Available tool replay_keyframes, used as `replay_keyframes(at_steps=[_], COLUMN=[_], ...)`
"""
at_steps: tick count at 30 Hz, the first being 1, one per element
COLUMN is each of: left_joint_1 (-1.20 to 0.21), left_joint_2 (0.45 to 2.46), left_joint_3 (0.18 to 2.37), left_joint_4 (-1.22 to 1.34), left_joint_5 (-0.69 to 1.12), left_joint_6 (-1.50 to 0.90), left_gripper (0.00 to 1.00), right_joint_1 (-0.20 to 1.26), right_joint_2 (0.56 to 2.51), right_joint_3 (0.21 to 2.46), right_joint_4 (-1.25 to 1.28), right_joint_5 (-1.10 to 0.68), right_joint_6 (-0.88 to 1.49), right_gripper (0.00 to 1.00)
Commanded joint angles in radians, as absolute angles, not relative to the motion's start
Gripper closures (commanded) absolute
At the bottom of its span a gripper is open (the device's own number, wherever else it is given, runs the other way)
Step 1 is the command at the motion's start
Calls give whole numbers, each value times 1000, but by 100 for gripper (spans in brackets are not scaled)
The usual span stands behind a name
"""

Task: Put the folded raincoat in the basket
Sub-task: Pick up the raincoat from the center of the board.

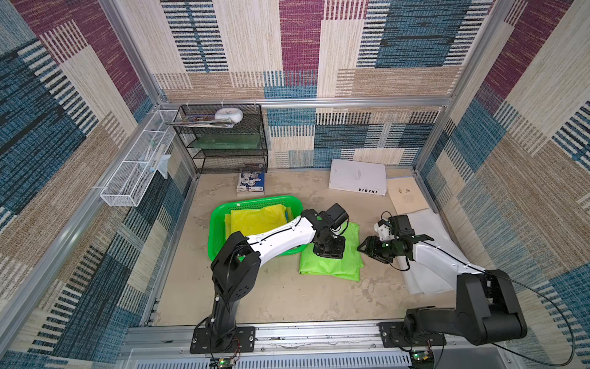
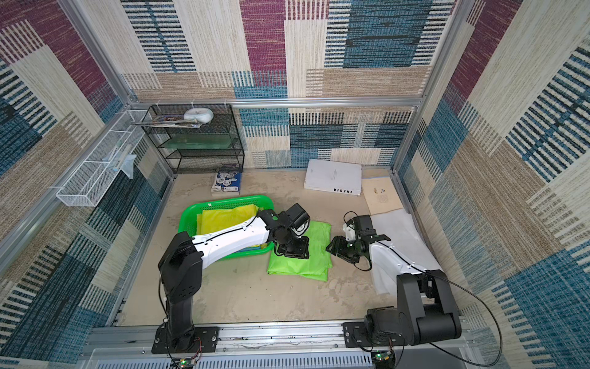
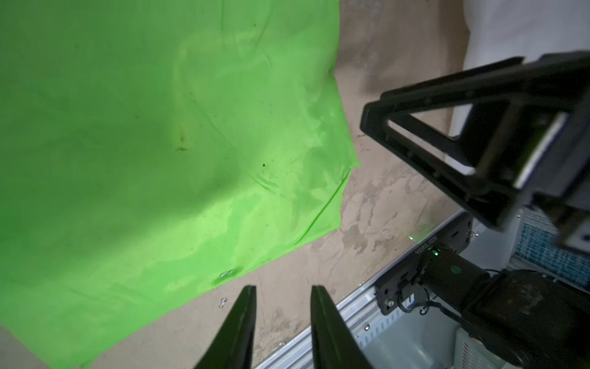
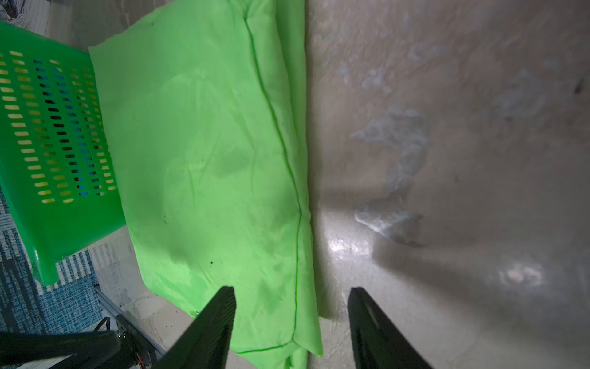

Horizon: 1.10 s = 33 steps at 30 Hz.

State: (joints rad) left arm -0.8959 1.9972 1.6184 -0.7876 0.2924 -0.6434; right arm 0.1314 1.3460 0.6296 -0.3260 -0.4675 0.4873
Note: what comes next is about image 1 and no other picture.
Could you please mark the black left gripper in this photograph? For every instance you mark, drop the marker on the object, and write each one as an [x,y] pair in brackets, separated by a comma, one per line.
[338,253]

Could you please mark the beige paper booklet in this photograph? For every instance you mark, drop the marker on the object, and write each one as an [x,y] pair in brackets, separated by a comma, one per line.
[406,195]

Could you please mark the small yellow raincoat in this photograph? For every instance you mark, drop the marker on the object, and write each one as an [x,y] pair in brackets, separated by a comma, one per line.
[256,221]

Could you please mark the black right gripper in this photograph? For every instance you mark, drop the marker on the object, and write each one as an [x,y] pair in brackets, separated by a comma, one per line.
[387,247]

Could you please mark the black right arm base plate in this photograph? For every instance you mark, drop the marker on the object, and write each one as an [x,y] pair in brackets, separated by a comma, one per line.
[394,335]

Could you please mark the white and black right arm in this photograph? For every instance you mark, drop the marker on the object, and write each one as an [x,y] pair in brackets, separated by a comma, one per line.
[487,309]

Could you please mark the white flat box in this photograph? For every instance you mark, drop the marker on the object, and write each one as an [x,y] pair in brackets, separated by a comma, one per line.
[358,177]

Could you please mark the white round object on shelf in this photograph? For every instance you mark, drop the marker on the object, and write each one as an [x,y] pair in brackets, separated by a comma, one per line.
[229,115]

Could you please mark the magazines on shelf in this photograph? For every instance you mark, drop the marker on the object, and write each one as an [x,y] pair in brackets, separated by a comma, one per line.
[202,121]

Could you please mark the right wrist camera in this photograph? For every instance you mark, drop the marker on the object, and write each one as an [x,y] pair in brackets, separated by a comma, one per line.
[383,230]

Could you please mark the white raincoat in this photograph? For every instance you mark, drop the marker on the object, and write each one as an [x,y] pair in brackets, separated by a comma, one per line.
[419,279]

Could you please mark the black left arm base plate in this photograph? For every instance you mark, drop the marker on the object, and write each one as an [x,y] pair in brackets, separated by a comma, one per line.
[240,340]

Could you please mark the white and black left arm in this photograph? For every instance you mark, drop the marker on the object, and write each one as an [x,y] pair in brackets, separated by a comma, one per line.
[236,267]

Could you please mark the black wire mesh shelf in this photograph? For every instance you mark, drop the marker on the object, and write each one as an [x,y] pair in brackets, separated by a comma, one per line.
[225,150]

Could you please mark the white wire wall basket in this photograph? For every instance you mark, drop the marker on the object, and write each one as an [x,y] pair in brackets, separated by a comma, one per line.
[146,157]

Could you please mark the lime green raincoat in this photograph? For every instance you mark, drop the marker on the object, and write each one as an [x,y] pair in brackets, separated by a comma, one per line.
[346,268]

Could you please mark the green perforated plastic basket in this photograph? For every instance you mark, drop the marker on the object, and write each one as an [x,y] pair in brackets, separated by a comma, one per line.
[217,227]

